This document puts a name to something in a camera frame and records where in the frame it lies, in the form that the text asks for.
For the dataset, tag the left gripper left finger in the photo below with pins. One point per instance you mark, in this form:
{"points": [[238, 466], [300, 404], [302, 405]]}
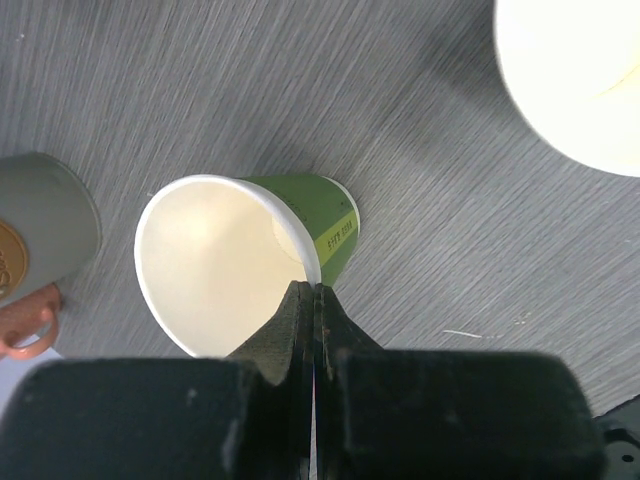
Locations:
{"points": [[246, 416]]}

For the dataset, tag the green paper cup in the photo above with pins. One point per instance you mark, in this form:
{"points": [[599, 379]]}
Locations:
{"points": [[215, 255], [572, 70]]}

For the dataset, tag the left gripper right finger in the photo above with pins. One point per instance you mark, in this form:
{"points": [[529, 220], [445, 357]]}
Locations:
{"points": [[444, 414]]}

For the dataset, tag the grey mug orange logo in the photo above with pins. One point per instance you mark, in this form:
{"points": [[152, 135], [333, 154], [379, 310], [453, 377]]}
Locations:
{"points": [[50, 228]]}

